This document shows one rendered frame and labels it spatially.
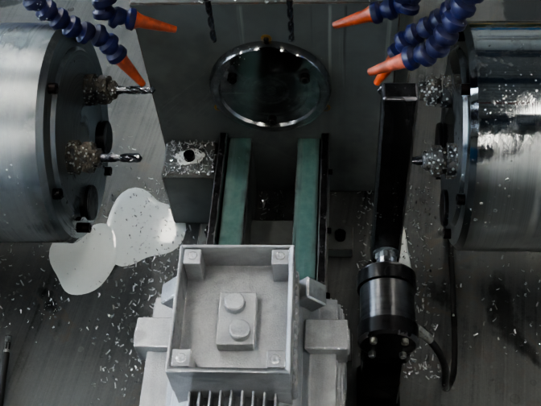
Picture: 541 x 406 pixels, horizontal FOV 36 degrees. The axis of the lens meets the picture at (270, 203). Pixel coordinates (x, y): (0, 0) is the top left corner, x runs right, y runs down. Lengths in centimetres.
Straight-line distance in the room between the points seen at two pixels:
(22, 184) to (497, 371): 59
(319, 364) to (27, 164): 35
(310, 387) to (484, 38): 39
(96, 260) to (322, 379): 50
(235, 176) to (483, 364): 38
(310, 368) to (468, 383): 34
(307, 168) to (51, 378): 42
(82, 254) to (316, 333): 50
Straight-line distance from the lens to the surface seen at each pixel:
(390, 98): 69
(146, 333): 78
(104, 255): 116
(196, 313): 73
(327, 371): 75
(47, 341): 112
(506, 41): 87
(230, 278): 74
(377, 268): 83
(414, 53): 75
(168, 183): 109
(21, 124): 87
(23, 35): 93
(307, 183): 104
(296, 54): 97
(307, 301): 76
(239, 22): 95
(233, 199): 104
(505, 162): 83
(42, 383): 110
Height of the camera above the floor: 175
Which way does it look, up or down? 54 degrees down
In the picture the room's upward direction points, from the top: 6 degrees counter-clockwise
